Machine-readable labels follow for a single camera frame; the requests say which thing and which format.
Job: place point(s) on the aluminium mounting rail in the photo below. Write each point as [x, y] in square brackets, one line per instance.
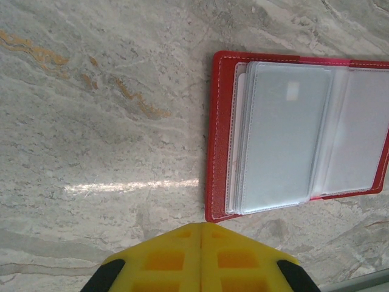
[370, 284]

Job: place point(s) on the white printed card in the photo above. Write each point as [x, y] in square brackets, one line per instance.
[241, 100]

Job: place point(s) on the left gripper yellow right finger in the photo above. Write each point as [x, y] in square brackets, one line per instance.
[243, 267]

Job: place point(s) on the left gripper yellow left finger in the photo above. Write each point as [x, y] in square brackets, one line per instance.
[158, 267]

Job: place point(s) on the red leather card holder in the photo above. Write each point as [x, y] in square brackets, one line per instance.
[222, 137]

